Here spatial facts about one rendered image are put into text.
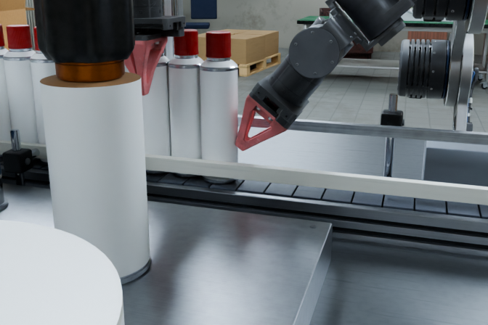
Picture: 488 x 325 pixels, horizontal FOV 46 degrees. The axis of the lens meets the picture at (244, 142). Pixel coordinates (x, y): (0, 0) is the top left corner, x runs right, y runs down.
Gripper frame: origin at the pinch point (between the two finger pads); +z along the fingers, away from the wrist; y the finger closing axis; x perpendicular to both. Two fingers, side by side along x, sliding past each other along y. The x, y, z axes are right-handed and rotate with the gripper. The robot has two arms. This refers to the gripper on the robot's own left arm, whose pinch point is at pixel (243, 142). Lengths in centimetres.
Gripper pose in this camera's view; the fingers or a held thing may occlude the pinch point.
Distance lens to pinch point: 78.8
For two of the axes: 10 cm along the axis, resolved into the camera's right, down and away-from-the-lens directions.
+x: 7.6, 6.5, -0.4
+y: -2.6, 2.5, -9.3
